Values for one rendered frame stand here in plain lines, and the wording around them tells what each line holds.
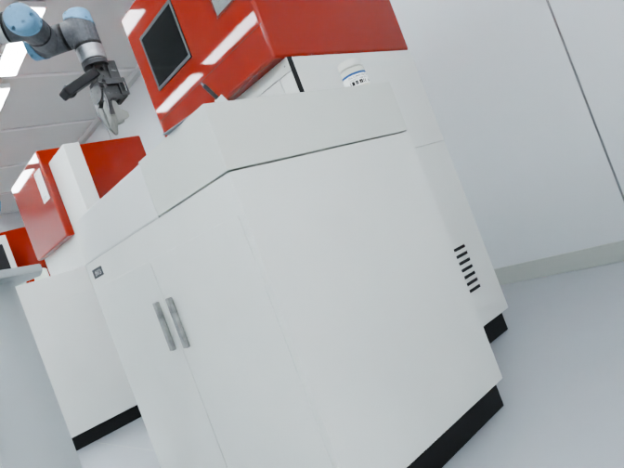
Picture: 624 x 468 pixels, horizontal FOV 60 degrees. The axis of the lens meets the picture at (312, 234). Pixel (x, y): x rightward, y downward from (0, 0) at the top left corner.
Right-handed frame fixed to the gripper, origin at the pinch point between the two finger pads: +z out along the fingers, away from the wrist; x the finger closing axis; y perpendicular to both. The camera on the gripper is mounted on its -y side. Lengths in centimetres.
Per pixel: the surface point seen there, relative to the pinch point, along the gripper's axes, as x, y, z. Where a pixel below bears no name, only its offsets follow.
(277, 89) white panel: -6, 58, -4
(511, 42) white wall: -22, 207, -9
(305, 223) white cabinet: -50, 11, 44
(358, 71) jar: -46, 52, 9
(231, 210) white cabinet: -46, -4, 36
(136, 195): -8.1, -4.0, 20.9
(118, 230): 10.7, -4.0, 25.7
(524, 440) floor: -62, 40, 111
